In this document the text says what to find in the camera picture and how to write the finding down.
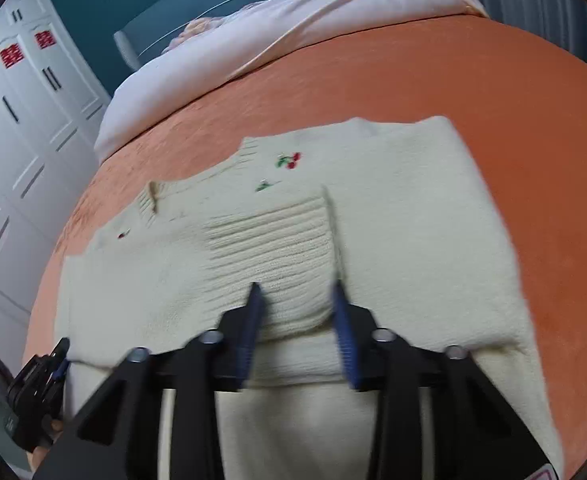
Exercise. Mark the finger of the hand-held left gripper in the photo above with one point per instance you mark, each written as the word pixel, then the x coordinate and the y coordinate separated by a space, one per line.
pixel 59 349
pixel 60 370

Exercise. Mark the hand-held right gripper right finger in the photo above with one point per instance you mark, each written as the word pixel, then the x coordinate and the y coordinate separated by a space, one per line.
pixel 345 342

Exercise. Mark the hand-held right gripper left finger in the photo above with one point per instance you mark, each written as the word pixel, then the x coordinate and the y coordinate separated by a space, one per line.
pixel 251 332

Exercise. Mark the cream knitted sweater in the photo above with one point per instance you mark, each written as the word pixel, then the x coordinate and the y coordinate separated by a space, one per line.
pixel 403 240

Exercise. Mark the person's left hand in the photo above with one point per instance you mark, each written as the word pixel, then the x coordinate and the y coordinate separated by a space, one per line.
pixel 43 455

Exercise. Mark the white wardrobe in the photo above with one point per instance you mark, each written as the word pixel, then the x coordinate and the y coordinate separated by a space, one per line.
pixel 28 160

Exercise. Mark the orange bedspread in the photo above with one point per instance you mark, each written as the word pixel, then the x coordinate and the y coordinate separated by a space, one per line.
pixel 473 85

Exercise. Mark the red paper wardrobe sticker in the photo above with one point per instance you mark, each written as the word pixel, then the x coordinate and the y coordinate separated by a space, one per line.
pixel 11 56
pixel 43 39

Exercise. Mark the floral pillow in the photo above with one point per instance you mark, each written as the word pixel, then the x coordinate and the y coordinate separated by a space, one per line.
pixel 198 30

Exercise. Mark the pale pink duvet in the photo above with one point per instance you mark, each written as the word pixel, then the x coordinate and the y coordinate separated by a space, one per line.
pixel 293 25

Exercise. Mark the grey curtain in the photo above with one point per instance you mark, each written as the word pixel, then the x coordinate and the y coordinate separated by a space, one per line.
pixel 538 5

